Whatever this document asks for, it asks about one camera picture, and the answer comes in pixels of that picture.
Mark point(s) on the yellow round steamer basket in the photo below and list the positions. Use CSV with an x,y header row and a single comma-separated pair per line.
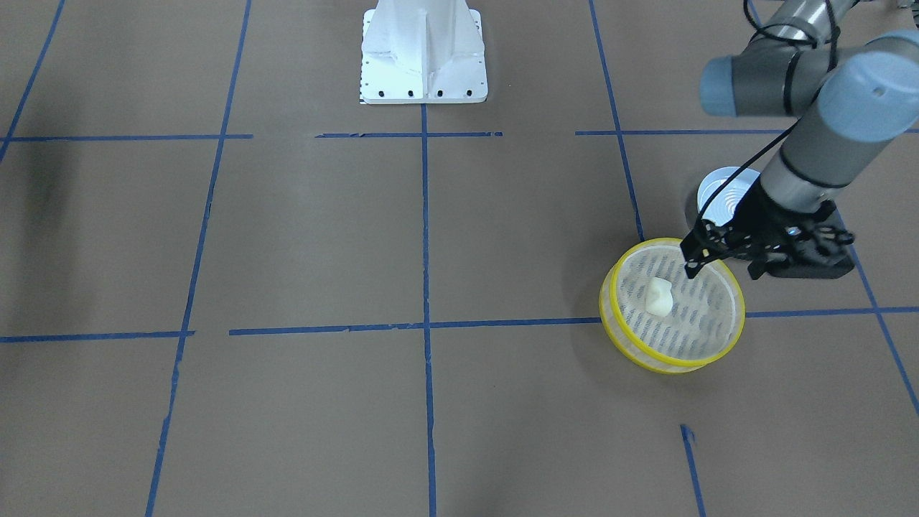
x,y
706,321

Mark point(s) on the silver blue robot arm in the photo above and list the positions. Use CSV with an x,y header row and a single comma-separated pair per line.
x,y
848,105

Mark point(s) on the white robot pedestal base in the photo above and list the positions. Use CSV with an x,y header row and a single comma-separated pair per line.
x,y
422,52

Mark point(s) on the pale white bun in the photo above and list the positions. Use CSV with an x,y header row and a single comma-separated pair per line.
x,y
658,297

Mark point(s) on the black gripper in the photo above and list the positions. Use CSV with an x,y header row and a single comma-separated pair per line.
x,y
761,217

